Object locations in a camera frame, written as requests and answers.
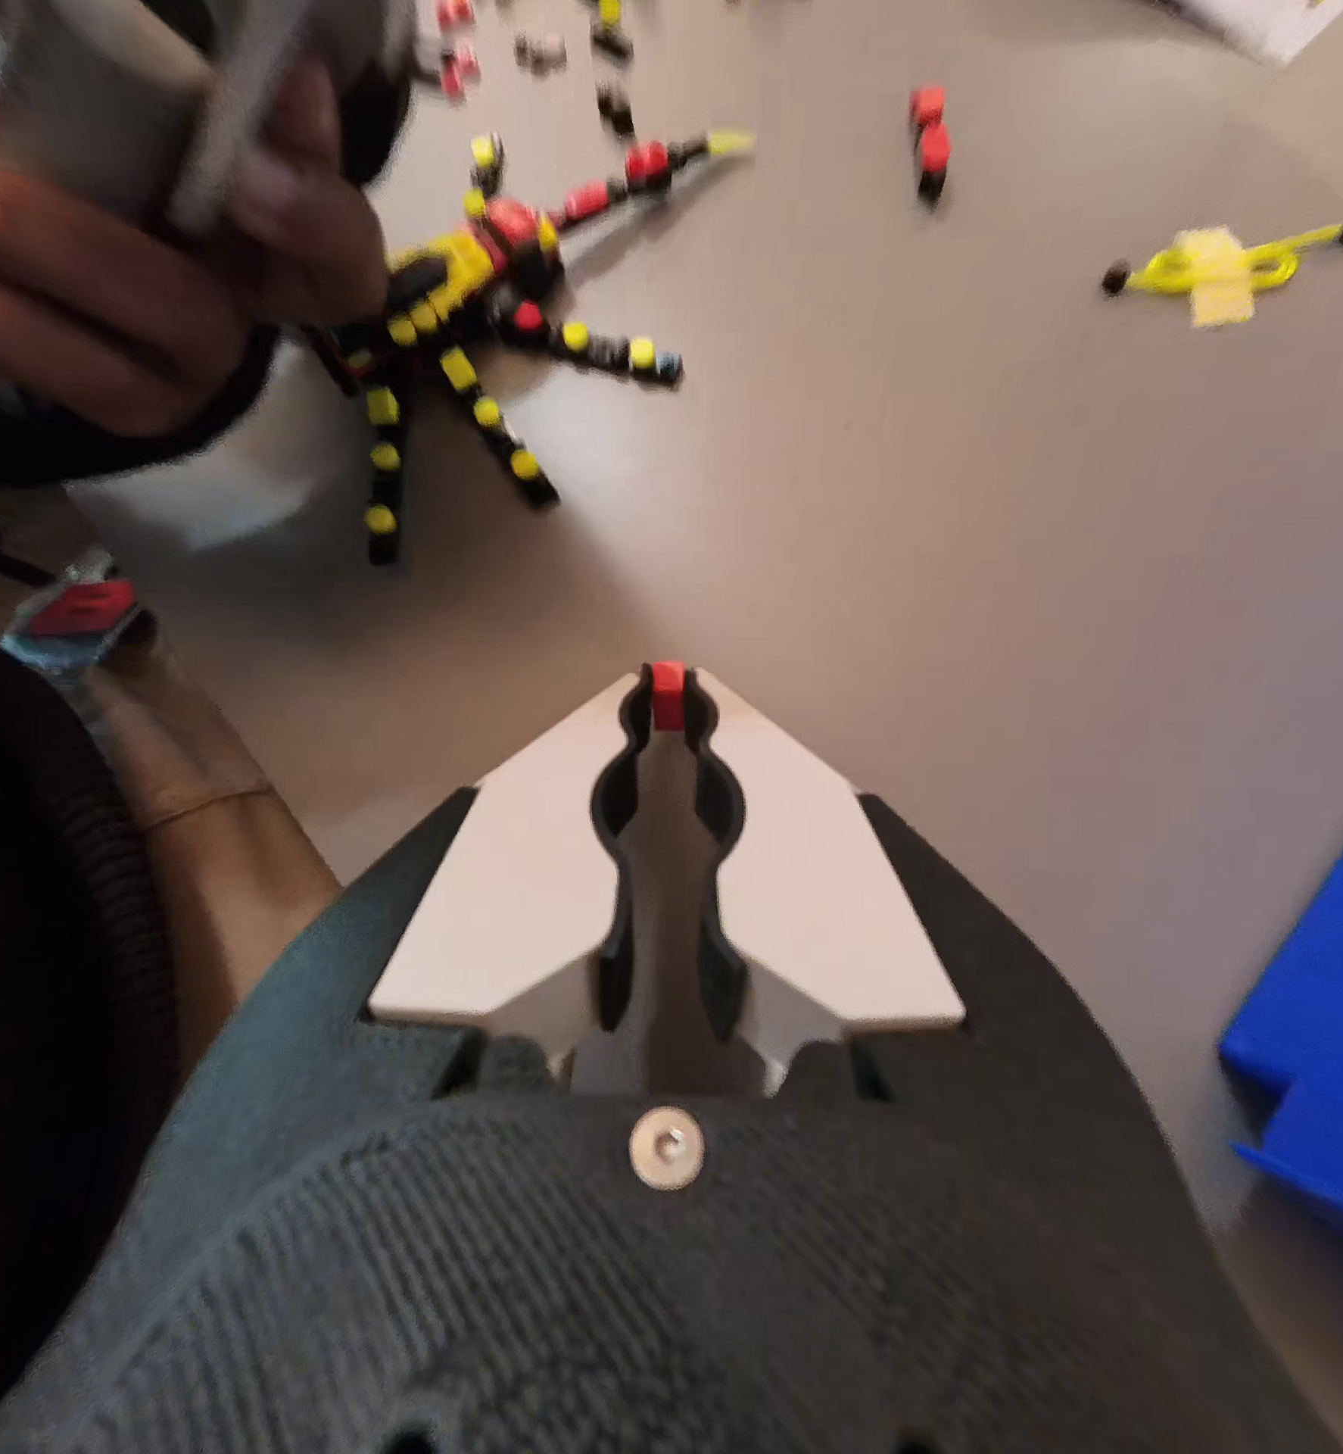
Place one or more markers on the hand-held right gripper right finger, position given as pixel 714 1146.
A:
pixel 841 907

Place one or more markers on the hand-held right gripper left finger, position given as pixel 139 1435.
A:
pixel 489 907

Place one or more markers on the small red lego piece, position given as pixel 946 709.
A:
pixel 669 695

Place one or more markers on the black yellow lego spider model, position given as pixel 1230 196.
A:
pixel 455 267

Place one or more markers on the person's left forearm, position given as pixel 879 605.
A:
pixel 46 443

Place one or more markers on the small red lego brick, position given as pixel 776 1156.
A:
pixel 460 70
pixel 455 11

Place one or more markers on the small grey black lego piece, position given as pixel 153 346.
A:
pixel 541 49

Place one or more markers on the black yellow lego piece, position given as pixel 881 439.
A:
pixel 611 30

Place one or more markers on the red and black lego piece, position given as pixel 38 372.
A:
pixel 932 145

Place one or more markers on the person's left hand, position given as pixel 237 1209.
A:
pixel 92 282

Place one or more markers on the person's black knit sweater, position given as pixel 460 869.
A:
pixel 23 965

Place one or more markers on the blue plastic bin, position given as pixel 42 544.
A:
pixel 1330 1022

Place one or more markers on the white instruction booklet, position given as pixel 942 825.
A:
pixel 1261 19

